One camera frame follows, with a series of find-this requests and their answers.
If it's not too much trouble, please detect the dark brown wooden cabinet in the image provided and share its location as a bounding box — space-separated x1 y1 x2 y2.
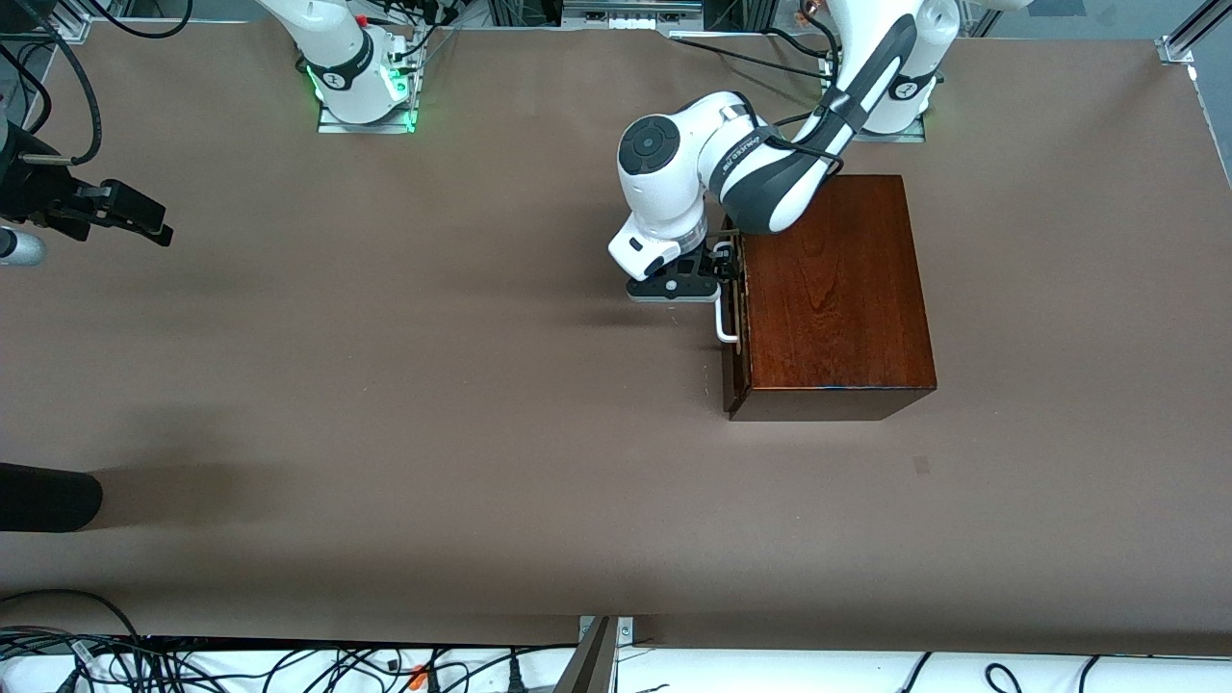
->
724 173 938 423

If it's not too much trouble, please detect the black cylindrical object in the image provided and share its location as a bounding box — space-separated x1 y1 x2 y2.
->
0 462 104 533

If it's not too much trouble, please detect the black cable on table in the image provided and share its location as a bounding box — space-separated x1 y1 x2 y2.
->
669 35 831 83

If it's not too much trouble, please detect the silver electronics box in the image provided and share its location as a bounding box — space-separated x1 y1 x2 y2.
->
561 0 706 32

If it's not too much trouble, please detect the wooden drawer with white handle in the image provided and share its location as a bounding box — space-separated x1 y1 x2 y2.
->
714 217 750 410

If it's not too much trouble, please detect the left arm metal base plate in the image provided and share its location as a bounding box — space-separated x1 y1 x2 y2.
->
847 114 927 143

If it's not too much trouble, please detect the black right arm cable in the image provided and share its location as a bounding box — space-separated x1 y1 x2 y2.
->
14 0 103 167

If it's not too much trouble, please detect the aluminium frame profile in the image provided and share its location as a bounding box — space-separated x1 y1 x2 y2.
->
0 0 92 44
1158 0 1232 66

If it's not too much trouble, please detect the aluminium corner bracket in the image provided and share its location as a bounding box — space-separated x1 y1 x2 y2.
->
577 614 636 648

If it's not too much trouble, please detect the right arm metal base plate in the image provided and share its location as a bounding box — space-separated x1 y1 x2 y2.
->
318 29 417 134

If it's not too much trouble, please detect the grey metal post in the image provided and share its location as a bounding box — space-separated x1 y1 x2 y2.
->
553 618 619 693

